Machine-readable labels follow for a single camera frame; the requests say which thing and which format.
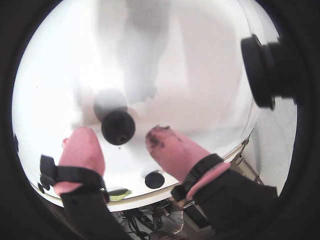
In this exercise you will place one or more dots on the pink padded gripper finger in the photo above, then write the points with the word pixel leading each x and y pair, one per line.
pixel 80 155
pixel 175 155

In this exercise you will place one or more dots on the pale green curled leaf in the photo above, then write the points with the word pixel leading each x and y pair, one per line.
pixel 120 194

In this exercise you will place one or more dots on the white paper sheet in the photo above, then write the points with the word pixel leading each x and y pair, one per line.
pixel 62 75

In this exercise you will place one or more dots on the black round camera lens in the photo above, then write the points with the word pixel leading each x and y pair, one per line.
pixel 265 72

